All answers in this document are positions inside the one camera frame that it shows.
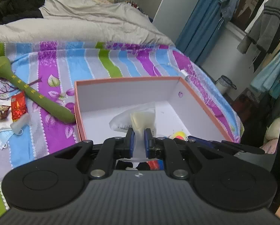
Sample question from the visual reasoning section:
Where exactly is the pink yellow feather keychain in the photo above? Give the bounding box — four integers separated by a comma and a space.
169, 131, 188, 141

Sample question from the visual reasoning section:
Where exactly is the orange cardboard box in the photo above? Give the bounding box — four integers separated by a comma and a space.
75, 76, 233, 144

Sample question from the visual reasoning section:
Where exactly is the red foil tea packet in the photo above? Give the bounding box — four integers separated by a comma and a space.
11, 92, 28, 122

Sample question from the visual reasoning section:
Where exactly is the clear zip pouch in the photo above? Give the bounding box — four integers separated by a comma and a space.
109, 102, 156, 163

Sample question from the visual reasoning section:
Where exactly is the blue plastic snack bag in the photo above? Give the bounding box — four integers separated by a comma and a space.
146, 160, 164, 171

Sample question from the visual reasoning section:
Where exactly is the small panda plush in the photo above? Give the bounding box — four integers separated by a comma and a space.
116, 160, 151, 171

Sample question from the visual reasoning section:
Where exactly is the white waste bin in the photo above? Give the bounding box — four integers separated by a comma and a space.
215, 75, 237, 95

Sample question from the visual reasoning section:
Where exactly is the striped colourful bed sheet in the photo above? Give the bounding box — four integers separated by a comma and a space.
0, 41, 244, 216

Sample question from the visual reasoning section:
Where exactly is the hanging grey sweater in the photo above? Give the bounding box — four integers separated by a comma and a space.
237, 0, 280, 72

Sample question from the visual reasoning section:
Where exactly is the green plush massage stick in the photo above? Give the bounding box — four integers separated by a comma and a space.
0, 56, 75, 123

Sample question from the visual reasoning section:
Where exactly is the blue curtain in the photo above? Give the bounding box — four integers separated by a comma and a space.
176, 0, 224, 66

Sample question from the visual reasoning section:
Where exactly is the grey duvet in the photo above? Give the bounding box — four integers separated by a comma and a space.
0, 0, 174, 45

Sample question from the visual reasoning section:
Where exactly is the grey wardrobe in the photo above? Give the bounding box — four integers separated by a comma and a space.
117, 0, 209, 44

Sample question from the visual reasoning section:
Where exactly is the black clothes pile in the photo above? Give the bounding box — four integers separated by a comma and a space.
0, 0, 45, 25

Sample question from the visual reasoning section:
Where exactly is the white charging cable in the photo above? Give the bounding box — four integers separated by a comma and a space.
152, 61, 191, 80

